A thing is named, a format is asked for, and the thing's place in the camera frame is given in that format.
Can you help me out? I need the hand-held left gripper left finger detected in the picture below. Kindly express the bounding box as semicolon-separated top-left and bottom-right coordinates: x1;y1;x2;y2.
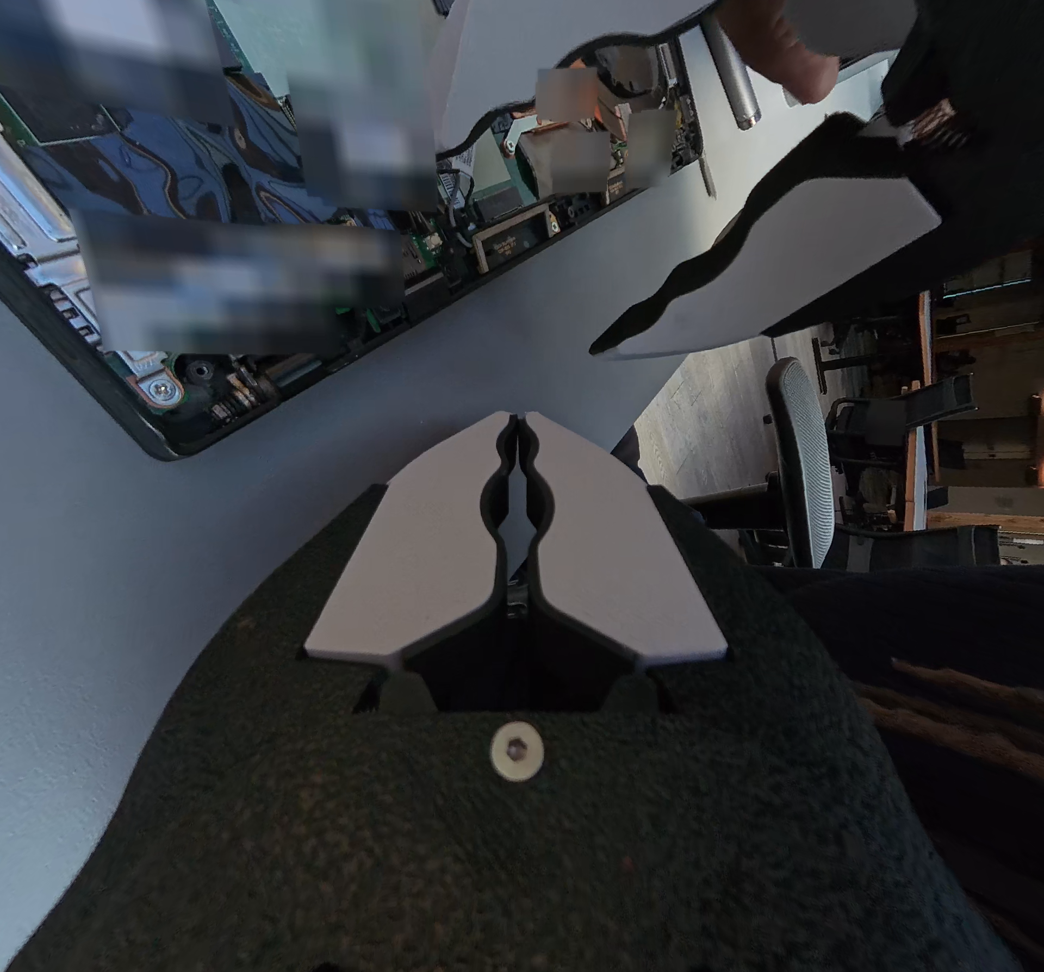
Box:
303;411;523;673

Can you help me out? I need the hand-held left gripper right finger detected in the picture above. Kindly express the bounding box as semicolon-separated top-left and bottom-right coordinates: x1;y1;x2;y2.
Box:
519;411;729;673

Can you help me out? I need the dark grey electric screwdriver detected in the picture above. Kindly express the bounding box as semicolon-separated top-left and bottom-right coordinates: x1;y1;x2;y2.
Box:
701;16;763;133

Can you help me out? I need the black laptop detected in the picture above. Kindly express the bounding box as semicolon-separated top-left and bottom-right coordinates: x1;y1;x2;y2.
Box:
0;0;719;463

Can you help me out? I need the grey desk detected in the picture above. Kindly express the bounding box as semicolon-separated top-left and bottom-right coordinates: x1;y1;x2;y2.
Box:
0;18;890;961

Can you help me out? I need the orange-edged background desk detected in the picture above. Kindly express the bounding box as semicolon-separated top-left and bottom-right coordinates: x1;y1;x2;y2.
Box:
897;287;1044;533

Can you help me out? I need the person's right hand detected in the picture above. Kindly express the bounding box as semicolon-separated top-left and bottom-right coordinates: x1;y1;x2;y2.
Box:
716;0;843;106

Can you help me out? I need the black office chair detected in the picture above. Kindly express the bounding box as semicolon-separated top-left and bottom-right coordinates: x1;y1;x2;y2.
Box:
824;372;977;500

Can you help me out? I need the mesh back office chair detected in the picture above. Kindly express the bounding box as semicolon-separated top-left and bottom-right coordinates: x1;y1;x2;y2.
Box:
685;356;1004;574

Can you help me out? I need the person's dark clothing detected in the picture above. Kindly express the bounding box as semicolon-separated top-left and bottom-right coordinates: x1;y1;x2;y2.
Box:
767;564;1044;972

